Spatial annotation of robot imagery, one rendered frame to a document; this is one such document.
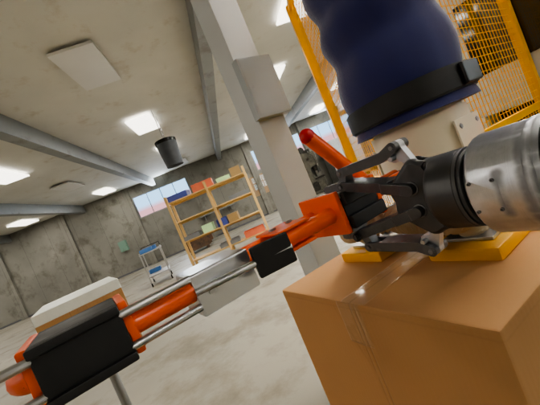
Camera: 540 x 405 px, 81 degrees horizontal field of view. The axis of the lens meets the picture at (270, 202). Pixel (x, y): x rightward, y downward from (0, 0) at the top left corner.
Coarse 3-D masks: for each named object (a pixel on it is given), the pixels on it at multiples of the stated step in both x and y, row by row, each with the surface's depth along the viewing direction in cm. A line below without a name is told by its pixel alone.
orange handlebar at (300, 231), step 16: (384, 176) 55; (288, 224) 40; (304, 224) 40; (320, 224) 40; (256, 240) 41; (304, 240) 40; (192, 288) 31; (160, 304) 30; (176, 304) 30; (144, 320) 29; (160, 320) 30; (16, 384) 24
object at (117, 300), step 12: (108, 300) 32; (120, 300) 29; (84, 312) 31; (96, 312) 28; (60, 324) 30; (72, 324) 27; (132, 324) 28; (36, 336) 29; (48, 336) 26; (132, 336) 28; (24, 348) 25; (144, 348) 28; (24, 372) 24; (36, 384) 24; (36, 396) 24
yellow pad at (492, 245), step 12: (456, 240) 46; (468, 240) 44; (480, 240) 43; (492, 240) 41; (504, 240) 40; (516, 240) 41; (444, 252) 45; (456, 252) 44; (468, 252) 42; (480, 252) 41; (492, 252) 40; (504, 252) 39
